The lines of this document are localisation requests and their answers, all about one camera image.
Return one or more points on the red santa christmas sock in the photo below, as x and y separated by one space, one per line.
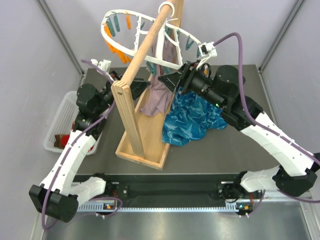
61 140

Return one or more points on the blue patterned cloth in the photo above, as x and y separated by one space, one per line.
189 118

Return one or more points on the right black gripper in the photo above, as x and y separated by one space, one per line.
189 71

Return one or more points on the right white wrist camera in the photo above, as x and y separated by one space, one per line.
206 51

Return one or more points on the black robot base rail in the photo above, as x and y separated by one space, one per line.
140 192

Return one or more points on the mauve cloth on hanger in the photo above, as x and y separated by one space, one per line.
159 95

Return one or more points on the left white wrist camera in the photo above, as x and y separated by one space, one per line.
103 65

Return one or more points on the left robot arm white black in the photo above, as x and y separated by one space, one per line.
56 197

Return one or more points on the white perforated plastic basket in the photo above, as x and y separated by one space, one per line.
63 121

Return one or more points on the white oval clip hanger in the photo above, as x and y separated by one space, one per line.
150 35

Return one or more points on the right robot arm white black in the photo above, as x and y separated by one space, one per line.
296 172

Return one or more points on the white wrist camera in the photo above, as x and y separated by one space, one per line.
103 65
206 51

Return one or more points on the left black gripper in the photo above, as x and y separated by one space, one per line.
137 86

